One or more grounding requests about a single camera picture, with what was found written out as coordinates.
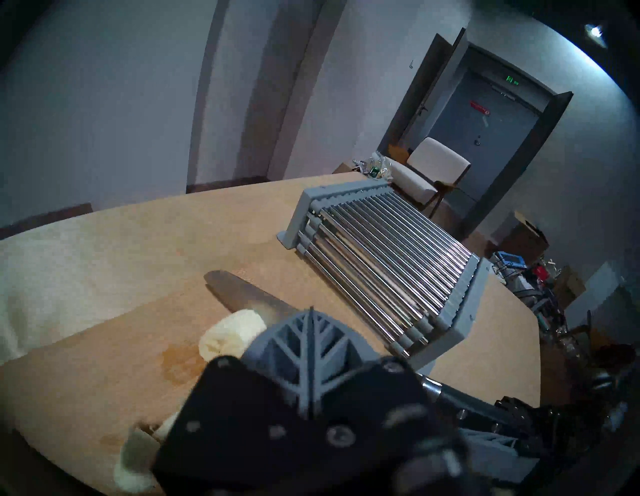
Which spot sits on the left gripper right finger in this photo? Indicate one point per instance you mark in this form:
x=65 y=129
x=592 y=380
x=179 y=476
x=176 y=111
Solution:
x=380 y=415

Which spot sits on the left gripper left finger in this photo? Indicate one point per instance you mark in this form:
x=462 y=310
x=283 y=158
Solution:
x=235 y=425

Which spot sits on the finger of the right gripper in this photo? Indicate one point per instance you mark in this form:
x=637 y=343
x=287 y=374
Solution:
x=500 y=452
x=520 y=412

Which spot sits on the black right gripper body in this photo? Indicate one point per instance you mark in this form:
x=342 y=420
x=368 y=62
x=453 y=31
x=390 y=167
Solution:
x=590 y=440

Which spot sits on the peeled pale banana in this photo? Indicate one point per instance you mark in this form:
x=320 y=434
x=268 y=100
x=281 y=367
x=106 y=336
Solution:
x=132 y=480

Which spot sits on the grey metal roller knife rack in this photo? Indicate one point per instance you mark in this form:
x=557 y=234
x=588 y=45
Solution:
x=390 y=260

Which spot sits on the brown cardboard carton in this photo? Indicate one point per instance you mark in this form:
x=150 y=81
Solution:
x=525 y=235

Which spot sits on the clear bag of items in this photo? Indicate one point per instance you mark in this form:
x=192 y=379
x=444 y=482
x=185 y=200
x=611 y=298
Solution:
x=374 y=165

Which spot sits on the white cushioned wooden armchair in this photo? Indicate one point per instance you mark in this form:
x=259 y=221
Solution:
x=435 y=165

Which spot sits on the dark grey door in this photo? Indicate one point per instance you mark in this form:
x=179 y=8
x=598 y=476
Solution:
x=485 y=135

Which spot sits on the red door sign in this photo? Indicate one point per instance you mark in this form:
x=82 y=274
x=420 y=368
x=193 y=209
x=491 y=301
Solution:
x=481 y=107

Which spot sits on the ceiling spot lamp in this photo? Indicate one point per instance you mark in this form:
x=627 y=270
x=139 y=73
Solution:
x=596 y=32

